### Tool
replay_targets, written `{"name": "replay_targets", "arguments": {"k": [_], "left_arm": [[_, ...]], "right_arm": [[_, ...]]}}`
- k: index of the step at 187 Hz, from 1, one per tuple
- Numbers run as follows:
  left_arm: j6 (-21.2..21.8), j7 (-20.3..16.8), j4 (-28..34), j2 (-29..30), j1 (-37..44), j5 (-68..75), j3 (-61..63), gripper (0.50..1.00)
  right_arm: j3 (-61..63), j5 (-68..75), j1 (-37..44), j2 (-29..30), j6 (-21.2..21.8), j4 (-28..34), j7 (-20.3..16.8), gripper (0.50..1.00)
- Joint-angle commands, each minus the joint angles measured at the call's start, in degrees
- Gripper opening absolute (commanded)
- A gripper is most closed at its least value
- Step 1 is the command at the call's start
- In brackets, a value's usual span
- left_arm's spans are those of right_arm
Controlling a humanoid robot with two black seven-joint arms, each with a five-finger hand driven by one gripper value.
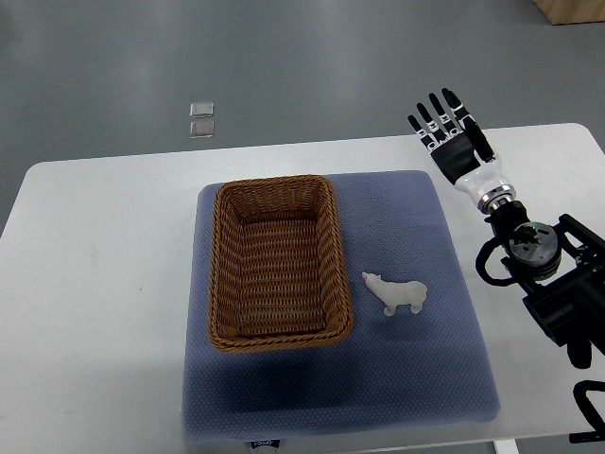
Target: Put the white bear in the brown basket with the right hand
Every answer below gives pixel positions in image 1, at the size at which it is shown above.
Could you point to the blue grey foam mat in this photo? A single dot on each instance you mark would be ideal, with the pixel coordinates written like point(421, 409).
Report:
point(406, 370)

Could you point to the upper floor socket plate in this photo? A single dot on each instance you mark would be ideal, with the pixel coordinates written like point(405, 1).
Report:
point(202, 109)

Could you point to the brown wicker basket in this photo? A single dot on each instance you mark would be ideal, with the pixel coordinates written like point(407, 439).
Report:
point(278, 277)

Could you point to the white bear figurine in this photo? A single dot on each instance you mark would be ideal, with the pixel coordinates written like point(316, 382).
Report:
point(394, 294)

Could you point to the brown cardboard box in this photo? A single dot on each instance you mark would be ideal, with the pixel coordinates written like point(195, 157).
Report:
point(572, 12)

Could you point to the black table control panel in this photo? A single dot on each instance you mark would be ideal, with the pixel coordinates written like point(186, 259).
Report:
point(585, 437)

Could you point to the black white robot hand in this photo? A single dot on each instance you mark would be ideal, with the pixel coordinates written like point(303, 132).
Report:
point(461, 151)

